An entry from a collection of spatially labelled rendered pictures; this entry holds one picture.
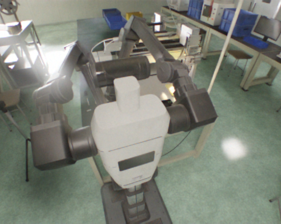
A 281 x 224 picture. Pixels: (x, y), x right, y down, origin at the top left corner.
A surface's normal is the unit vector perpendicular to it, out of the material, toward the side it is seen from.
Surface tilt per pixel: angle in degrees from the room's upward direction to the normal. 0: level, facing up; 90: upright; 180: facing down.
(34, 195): 0
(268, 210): 0
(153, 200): 0
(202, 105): 30
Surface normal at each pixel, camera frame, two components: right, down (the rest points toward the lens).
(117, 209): 0.00, -0.72
